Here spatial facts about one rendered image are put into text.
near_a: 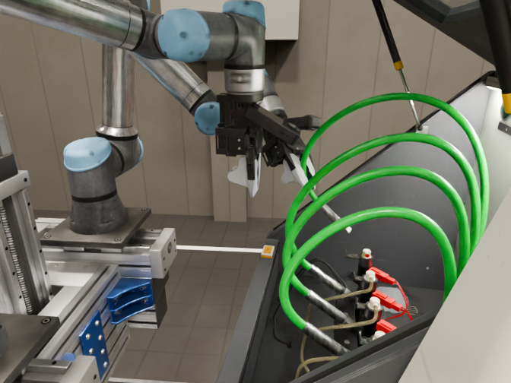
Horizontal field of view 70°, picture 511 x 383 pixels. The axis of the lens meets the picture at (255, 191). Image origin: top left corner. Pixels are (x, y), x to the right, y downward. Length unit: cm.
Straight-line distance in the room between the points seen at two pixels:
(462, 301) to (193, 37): 48
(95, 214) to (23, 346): 41
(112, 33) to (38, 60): 309
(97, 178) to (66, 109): 269
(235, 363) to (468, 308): 48
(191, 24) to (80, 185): 58
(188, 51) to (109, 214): 59
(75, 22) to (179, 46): 16
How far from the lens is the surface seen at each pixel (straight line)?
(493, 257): 38
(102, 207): 106
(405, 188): 108
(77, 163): 103
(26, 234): 98
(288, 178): 87
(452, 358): 40
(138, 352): 221
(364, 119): 324
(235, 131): 70
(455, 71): 339
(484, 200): 79
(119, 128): 113
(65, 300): 101
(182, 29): 60
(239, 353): 78
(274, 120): 70
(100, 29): 68
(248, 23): 68
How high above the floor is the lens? 151
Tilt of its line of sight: 22 degrees down
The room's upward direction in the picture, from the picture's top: straight up
